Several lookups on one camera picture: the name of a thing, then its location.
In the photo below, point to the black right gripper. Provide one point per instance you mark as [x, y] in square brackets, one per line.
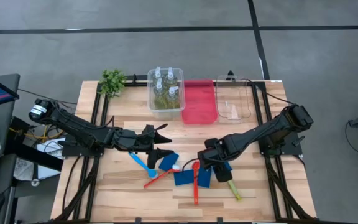
[219, 155]

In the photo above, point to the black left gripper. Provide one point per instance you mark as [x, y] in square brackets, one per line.
[135, 140]

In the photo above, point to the red dish brush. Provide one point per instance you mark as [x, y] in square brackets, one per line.
[175, 169]

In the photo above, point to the light blue spoon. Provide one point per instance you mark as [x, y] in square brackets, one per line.
[151, 173]

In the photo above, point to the red spoon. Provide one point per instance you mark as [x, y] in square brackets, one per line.
[195, 186]

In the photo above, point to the yellow-green dish brush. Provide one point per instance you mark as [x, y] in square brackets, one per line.
[235, 190]

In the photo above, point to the yellow soap pump bottle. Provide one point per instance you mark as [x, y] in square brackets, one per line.
[170, 78]
[157, 74]
[172, 98]
[159, 95]

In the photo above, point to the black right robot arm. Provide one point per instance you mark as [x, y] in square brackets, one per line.
[266, 129]

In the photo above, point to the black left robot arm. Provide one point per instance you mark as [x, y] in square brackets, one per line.
[73, 127]

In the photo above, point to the tall clear plastic bin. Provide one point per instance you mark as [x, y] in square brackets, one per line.
[166, 115]

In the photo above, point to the red plastic tray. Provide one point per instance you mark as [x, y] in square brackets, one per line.
[199, 102]

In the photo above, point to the low clear plastic tray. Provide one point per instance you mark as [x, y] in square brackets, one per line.
[233, 93]

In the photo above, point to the small artificial green plant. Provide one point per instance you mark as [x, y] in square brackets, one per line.
[113, 82]

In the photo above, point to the white paper sheet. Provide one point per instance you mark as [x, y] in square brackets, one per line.
[53, 152]

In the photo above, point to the crumpled white plastic sheet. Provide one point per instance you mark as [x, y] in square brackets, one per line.
[25, 169]

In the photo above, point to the grey side desk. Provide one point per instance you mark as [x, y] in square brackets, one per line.
[2, 118]

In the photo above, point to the black aluminium table frame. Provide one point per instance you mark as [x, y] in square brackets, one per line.
[97, 102]

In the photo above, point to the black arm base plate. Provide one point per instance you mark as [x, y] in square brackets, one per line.
[291, 147]
[82, 152]

